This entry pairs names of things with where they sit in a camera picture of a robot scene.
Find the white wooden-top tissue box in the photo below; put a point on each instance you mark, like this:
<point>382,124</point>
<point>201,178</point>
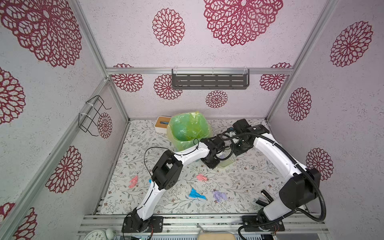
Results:
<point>162,124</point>

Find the dark grey wall shelf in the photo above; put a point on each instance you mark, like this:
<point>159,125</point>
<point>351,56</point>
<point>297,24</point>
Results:
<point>232,81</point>

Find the light green dustpan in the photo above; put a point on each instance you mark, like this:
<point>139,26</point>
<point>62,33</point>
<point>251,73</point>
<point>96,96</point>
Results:
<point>224,163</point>

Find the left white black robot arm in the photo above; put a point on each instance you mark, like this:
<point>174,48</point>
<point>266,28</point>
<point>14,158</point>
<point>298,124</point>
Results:
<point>167,170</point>

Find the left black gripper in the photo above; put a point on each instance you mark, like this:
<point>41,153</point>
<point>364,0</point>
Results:
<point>212,165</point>

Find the pink paper scrap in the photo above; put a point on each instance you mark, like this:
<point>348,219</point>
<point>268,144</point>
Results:
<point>201,178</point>
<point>134,182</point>

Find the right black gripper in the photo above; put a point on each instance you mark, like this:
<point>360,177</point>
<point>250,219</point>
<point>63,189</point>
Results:
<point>237,152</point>

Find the green bin with bag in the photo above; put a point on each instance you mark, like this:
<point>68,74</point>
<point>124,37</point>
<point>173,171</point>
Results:
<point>184,129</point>

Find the beige object at bottom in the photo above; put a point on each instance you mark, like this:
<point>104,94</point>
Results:
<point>206,235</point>

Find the black wire wall rack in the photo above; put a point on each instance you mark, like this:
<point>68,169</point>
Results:
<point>96,121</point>

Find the blue paper scrap centre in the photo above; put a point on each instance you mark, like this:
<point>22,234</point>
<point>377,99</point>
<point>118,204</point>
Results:
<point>195,194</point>

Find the white round gauge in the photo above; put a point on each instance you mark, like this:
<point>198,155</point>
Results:
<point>96,235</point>

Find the pink paper scrap centre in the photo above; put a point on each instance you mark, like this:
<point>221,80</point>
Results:
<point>201,178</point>

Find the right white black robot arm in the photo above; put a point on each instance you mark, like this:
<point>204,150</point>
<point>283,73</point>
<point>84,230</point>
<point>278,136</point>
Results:
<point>302,185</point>

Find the pink paper scrap left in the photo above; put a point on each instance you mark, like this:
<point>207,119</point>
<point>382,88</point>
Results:
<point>134,182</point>

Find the black stapler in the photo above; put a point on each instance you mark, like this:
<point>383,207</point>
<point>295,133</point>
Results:
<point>265,200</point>

